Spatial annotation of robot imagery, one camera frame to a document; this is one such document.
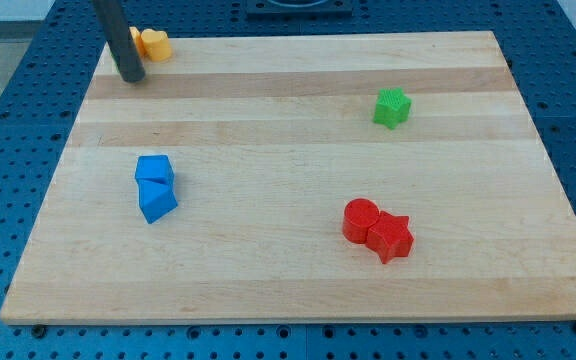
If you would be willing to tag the red cylinder block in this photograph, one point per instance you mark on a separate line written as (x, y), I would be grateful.
(359, 216)

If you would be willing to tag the blue triangle block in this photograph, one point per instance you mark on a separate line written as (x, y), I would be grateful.
(155, 199)

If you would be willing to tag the wooden board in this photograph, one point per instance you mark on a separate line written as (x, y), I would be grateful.
(269, 139)

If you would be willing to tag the yellow heart block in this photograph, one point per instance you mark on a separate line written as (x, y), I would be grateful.
(156, 44)

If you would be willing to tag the blue cube block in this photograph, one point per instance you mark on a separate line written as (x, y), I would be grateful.
(155, 168)

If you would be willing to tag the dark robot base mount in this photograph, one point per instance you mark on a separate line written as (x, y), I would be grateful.
(267, 8)

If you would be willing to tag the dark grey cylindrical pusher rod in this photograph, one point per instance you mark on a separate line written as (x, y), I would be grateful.
(113, 21)

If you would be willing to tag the green star block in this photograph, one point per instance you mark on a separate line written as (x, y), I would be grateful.
(392, 107)

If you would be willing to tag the red star block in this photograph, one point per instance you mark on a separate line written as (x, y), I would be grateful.
(390, 237)

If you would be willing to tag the yellow block behind rod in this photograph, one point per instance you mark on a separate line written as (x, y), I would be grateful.
(138, 42)

